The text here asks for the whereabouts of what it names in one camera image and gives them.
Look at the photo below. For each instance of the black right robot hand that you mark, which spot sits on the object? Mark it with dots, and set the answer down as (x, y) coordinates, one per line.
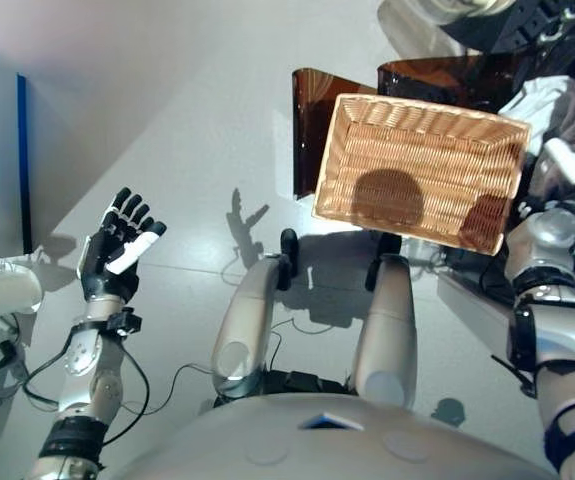
(564, 170)

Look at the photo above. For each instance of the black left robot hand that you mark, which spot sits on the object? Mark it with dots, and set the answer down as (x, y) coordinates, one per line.
(102, 275)

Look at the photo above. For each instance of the white basket liner cloth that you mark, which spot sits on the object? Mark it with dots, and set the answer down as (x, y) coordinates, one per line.
(547, 100)

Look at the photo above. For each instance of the wicker laundry basket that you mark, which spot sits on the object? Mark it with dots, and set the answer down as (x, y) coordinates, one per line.
(417, 165)

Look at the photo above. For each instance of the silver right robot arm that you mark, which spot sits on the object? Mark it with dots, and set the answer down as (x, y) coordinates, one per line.
(552, 310)

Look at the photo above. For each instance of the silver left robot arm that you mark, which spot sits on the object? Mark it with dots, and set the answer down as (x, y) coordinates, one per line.
(87, 365)

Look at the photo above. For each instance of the grey front-load washing machine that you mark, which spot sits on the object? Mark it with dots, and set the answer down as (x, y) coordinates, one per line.
(557, 50)

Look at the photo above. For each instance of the washing machine glass door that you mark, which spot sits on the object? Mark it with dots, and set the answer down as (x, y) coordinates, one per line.
(447, 25)

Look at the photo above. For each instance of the white cylindrical lamp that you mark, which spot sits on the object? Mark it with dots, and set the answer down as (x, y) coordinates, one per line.
(2, 290)

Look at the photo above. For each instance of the black power adapter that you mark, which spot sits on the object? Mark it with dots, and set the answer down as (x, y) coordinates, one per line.
(1, 356)

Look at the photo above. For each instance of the silver left robot leg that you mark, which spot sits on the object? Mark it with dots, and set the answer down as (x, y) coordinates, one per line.
(242, 325)

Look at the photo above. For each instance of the silver robot leg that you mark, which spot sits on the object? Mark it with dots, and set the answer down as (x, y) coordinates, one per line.
(242, 325)
(387, 335)

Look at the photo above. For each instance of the grey robot torso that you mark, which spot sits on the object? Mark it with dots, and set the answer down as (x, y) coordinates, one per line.
(267, 440)

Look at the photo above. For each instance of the silver right robot leg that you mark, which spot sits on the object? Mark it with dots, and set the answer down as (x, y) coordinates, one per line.
(387, 335)

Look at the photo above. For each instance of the glossy brown stand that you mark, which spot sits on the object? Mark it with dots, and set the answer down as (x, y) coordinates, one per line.
(312, 125)

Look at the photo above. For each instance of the blue white chest emblem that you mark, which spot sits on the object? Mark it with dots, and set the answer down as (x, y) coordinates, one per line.
(334, 422)

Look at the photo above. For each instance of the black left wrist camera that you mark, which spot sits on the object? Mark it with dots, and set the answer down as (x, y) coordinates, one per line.
(124, 322)

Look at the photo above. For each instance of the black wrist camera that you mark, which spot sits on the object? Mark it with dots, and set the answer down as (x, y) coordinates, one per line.
(124, 322)
(527, 207)

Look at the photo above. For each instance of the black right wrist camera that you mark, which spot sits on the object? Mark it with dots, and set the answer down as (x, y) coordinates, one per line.
(527, 207)

